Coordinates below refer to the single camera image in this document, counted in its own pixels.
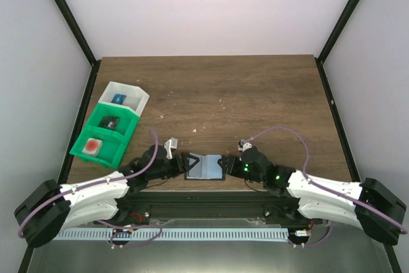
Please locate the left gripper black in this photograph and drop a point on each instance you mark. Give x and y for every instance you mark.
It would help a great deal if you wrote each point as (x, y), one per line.
(186, 166)

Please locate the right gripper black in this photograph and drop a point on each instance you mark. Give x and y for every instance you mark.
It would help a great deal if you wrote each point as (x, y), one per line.
(230, 169)

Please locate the black leather card holder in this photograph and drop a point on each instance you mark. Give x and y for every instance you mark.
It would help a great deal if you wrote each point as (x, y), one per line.
(207, 169)

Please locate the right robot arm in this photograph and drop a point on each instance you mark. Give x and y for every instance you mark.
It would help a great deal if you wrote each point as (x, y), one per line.
(367, 205)

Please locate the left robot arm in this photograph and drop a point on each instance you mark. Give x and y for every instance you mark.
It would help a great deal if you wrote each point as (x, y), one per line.
(53, 207)

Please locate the dark card in bin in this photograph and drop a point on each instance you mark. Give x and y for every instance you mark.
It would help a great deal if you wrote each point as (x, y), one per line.
(109, 122)

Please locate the blue card in bin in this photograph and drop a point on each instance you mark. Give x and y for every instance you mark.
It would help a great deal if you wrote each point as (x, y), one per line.
(118, 98)

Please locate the red and white card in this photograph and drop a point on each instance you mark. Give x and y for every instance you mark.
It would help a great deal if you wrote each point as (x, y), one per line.
(92, 147)

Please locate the green plastic bin middle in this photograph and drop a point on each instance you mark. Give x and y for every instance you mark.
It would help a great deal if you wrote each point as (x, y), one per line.
(126, 125)

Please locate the green plastic bin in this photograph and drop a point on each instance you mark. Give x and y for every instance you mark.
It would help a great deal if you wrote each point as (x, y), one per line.
(111, 152)
(126, 125)

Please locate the green plastic bin front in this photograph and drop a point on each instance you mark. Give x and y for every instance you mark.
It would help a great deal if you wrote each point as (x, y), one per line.
(111, 152)

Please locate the white plastic bin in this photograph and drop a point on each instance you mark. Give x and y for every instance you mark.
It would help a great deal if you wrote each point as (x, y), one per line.
(135, 101)

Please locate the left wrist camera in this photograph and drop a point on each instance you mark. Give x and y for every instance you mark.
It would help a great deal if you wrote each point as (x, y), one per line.
(170, 146)

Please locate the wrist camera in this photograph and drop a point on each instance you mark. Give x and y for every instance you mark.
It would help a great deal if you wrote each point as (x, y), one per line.
(170, 146)
(243, 145)

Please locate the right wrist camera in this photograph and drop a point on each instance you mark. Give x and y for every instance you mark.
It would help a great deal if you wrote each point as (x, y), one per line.
(243, 145)

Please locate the black aluminium frame rail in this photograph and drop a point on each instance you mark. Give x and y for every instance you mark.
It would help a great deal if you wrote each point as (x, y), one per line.
(144, 207)

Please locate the light blue cable duct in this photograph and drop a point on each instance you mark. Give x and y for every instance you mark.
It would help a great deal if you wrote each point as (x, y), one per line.
(178, 234)

